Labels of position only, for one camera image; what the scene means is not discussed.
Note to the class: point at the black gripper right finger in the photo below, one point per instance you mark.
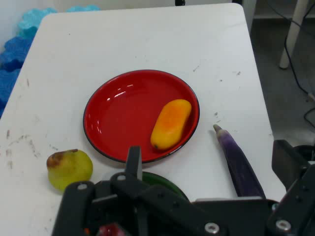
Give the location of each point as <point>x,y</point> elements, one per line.
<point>283,159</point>

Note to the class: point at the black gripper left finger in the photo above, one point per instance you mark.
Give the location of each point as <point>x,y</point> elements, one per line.
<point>134,162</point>

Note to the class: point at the orange red toy fruit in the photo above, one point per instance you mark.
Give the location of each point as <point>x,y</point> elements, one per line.
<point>110,229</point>

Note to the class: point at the dark green plate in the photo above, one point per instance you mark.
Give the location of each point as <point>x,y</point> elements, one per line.
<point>162,183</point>

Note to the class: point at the purple toy eggplant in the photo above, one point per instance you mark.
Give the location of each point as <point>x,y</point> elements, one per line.
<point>236,159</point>

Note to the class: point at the red plate with black rim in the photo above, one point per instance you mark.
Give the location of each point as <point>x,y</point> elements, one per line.
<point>128,115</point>

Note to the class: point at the yellow orange toy mango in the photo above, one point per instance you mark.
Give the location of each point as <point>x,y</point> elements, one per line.
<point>171,124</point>

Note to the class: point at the green toy pear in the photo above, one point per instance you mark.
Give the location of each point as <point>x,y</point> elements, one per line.
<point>70,169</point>

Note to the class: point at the white furniture leg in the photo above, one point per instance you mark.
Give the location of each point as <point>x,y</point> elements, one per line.
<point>292,32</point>

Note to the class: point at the dark blue foam piece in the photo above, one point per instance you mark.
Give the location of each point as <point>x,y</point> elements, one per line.
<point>7,86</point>
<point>14,52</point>

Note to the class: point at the white shelf furniture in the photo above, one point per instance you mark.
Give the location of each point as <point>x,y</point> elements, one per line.
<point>270,11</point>

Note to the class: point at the light blue foam piece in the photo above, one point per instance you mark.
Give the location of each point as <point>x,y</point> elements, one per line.
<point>82,8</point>
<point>32,20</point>

